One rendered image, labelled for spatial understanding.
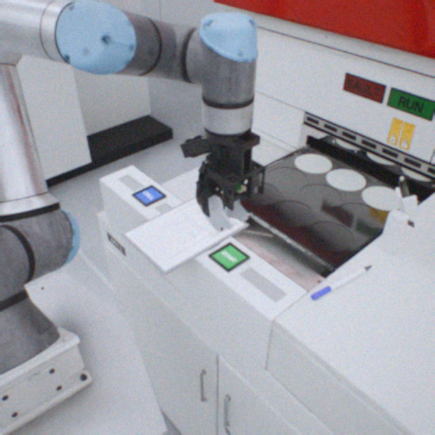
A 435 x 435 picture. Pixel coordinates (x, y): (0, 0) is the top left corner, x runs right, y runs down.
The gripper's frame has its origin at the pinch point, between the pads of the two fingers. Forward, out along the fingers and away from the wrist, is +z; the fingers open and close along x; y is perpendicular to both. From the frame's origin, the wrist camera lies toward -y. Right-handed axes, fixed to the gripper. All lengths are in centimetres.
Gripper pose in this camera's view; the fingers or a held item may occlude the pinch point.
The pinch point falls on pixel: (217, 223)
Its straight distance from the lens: 78.3
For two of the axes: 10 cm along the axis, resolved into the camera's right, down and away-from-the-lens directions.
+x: 7.5, -4.1, 5.2
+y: 6.6, 4.6, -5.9
